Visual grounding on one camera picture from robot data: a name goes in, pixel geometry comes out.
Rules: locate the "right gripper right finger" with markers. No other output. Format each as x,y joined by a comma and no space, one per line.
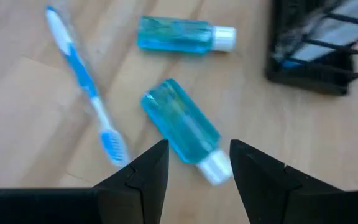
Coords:
291,205

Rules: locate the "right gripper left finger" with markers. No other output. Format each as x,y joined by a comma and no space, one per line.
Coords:
73,208

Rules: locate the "blue mouthwash bottle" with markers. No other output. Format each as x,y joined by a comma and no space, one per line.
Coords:
172,34

